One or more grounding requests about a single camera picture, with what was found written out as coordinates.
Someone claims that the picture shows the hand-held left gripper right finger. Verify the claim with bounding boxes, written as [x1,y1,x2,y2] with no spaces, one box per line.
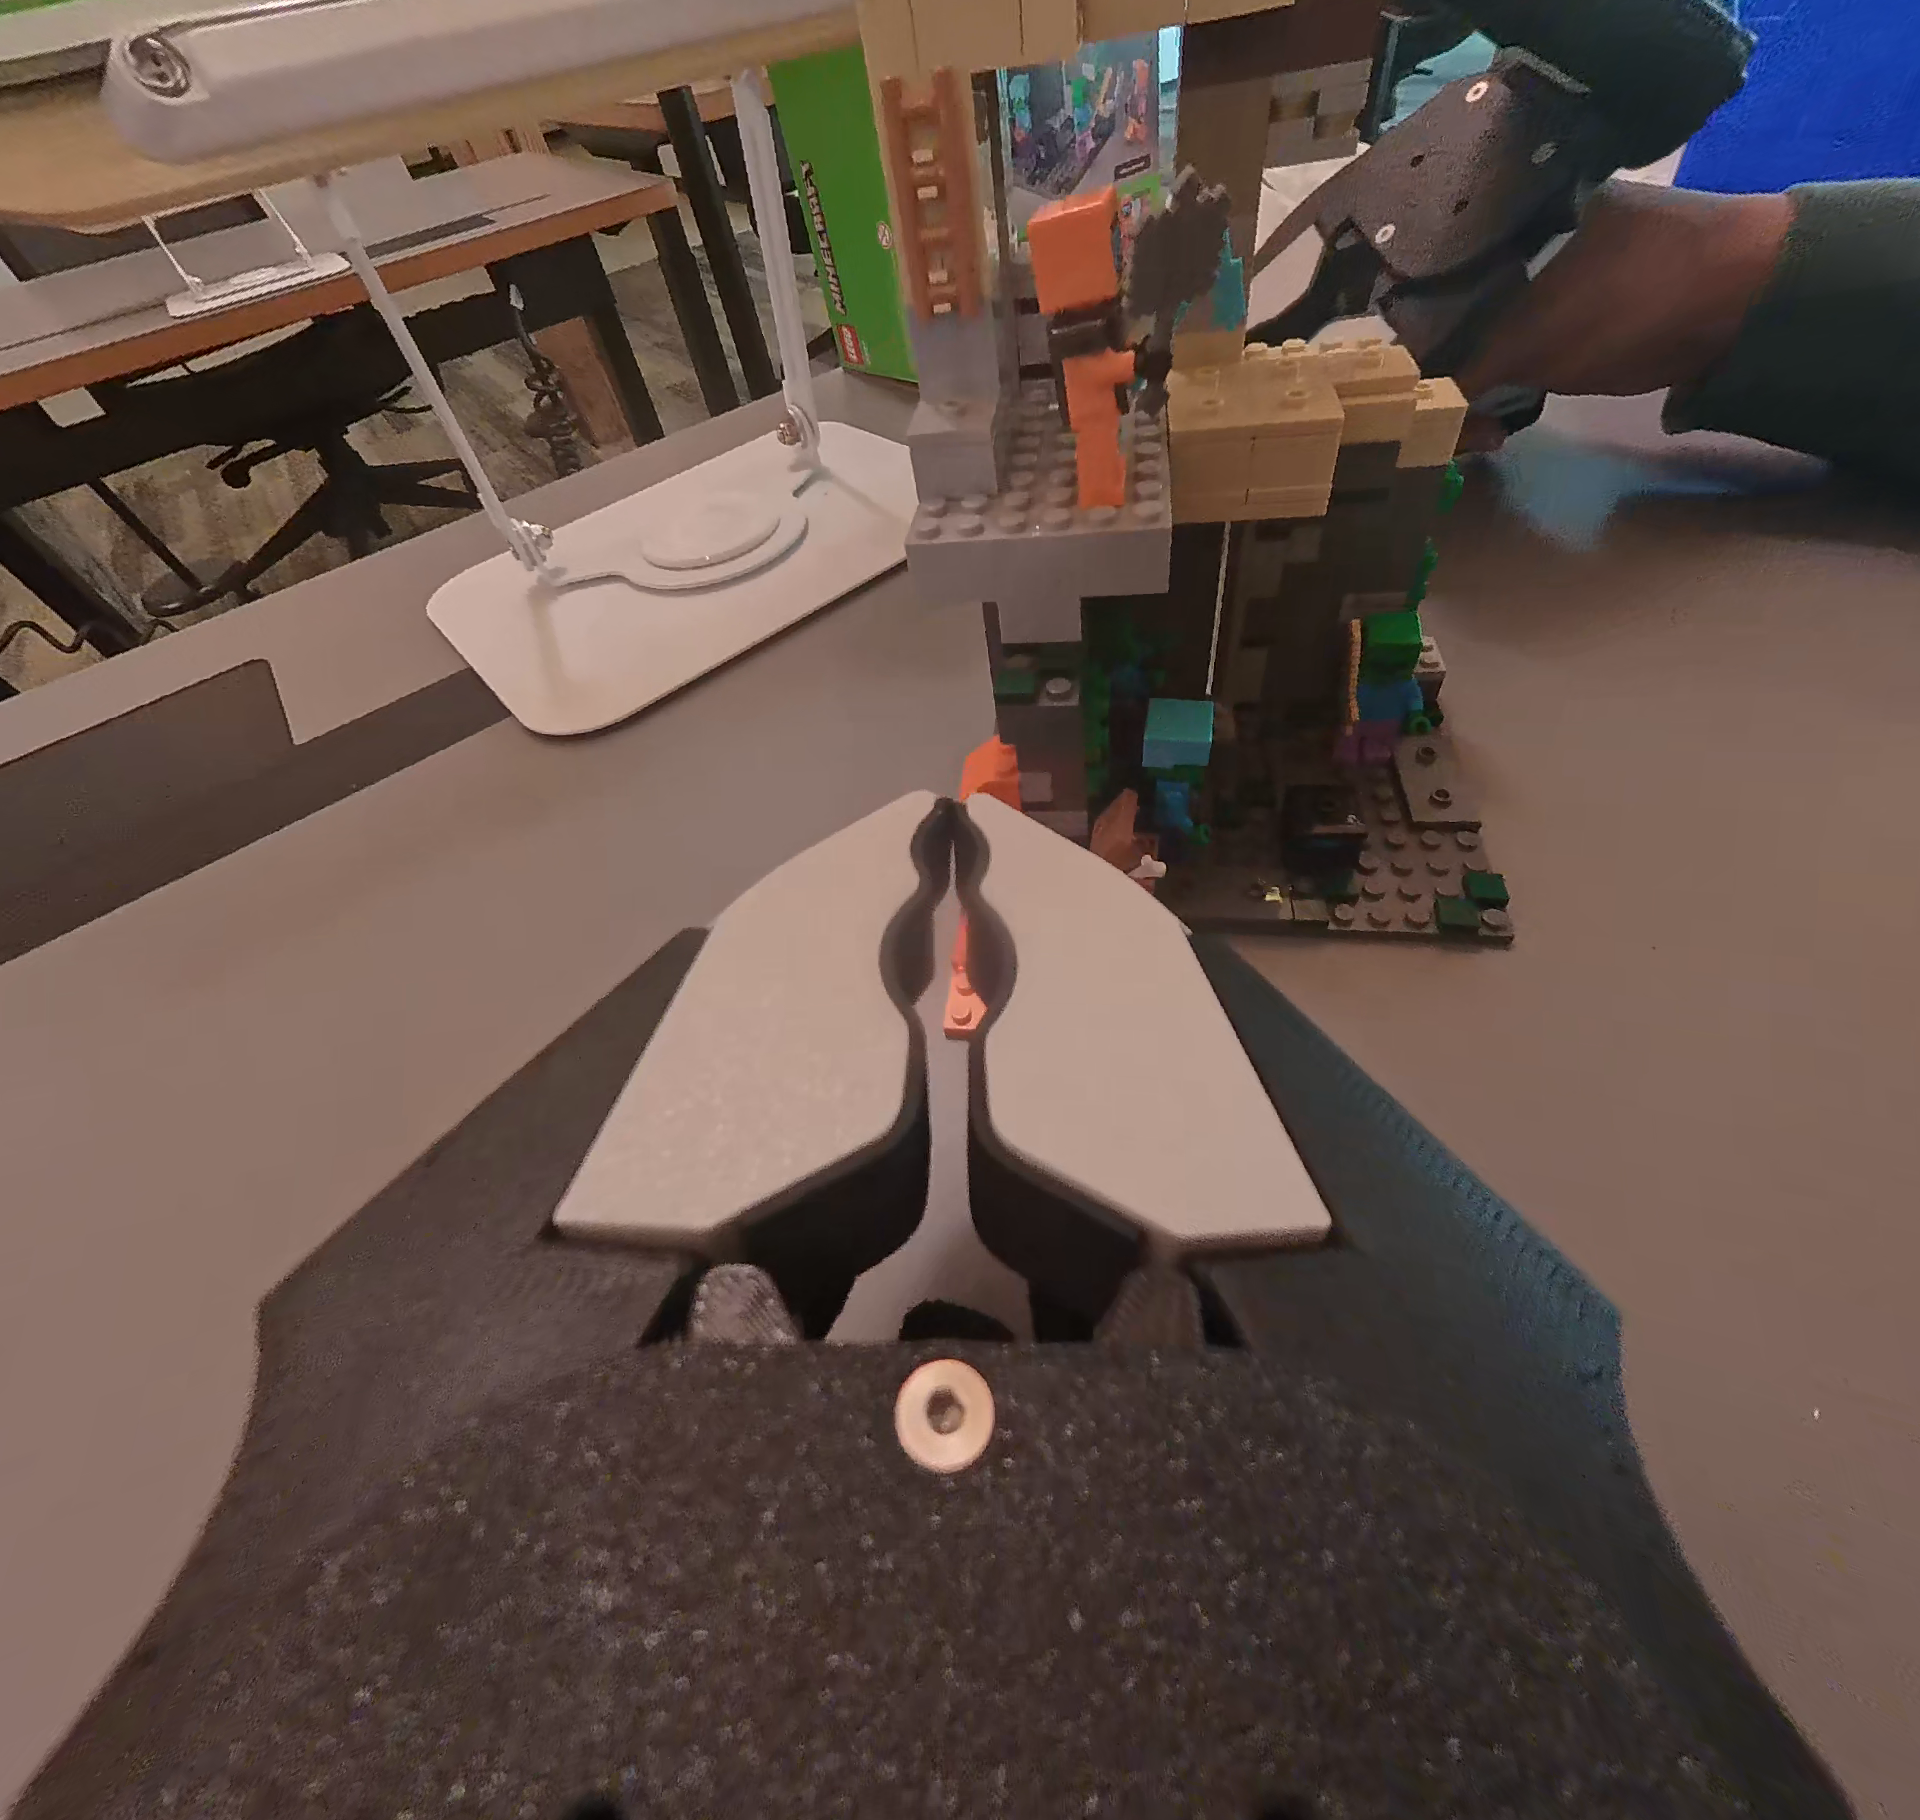
[961,794,1338,1253]

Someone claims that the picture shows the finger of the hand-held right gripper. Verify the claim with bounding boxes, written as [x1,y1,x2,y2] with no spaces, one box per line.
[1248,308,1412,354]

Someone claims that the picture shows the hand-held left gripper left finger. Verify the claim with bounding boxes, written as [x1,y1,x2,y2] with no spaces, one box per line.
[552,788,962,1253]

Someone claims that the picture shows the grey toy axe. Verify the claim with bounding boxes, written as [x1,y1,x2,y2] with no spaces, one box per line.
[1131,168,1242,411]

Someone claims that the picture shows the toy brick building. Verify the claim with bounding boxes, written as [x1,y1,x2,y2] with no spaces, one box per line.
[856,0,1517,1045]

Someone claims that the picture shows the green-headed toy zombie figure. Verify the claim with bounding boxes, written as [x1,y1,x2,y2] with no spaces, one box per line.
[1349,607,1438,773]

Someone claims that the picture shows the teal-headed toy figure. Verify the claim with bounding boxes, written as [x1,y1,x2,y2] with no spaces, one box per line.
[1141,699,1219,862]

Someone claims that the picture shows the person's right forearm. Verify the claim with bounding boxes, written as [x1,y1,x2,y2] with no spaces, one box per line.
[1664,176,1920,478]

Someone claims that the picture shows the wooden desk with black legs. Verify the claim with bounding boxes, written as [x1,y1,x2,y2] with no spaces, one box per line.
[0,147,758,532]

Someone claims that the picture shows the person's right hand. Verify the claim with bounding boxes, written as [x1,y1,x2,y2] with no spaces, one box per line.
[1443,184,1802,431]

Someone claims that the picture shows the orange toy minifigure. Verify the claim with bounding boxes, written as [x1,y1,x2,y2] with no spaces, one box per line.
[1027,184,1183,509]

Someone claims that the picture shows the blue plastic bin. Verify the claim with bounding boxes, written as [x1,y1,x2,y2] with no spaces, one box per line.
[1677,0,1920,191]

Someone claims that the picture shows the white book stand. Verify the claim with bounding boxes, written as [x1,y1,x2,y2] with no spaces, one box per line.
[0,0,920,736]

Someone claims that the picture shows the green toy box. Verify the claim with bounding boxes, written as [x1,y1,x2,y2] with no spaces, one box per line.
[770,43,1191,386]

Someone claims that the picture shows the black office chair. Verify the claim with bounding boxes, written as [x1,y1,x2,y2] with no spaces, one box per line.
[0,335,444,624]

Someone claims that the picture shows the coiled black cable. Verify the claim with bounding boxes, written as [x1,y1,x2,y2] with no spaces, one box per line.
[517,343,579,477]

